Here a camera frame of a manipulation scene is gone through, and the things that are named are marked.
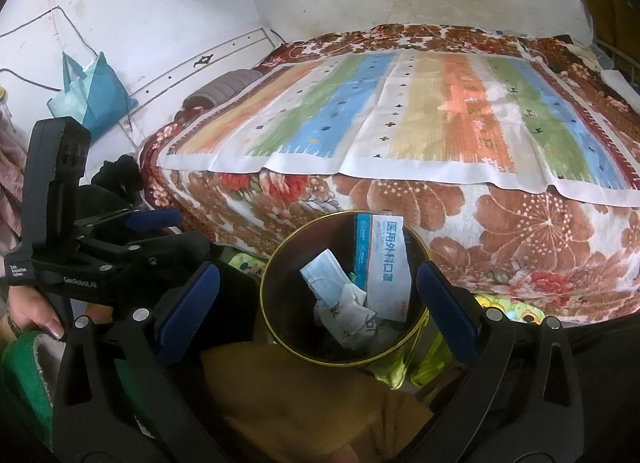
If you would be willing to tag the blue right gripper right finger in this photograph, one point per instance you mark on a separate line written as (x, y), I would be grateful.
(454, 324)

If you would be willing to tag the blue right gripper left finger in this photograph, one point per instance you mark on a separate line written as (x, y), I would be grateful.
(182, 311)

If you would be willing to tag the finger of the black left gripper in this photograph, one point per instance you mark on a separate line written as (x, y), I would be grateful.
(142, 221)

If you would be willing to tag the blue white mask package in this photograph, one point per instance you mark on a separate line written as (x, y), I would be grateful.
(381, 265)

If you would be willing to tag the white printed plastic bag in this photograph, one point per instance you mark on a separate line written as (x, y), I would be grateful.
(350, 323)

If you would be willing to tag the round dark trash bin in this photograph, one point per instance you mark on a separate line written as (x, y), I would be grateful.
(288, 303)

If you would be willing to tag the person's left hand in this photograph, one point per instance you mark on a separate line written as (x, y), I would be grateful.
(27, 310)

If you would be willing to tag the green slipper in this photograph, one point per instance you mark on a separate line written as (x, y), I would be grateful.
(29, 372)

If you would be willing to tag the white headboard panel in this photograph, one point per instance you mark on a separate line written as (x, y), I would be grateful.
(230, 46)

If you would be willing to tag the mustard yellow trousers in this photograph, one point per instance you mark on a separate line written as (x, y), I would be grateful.
(294, 411)

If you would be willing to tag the teal plastic bag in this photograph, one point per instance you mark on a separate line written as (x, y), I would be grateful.
(93, 96)

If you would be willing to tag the grey ribbed pillow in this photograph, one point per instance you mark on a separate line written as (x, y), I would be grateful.
(222, 89)

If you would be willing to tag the striped colourful bed cloth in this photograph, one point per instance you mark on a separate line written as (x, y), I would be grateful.
(451, 118)

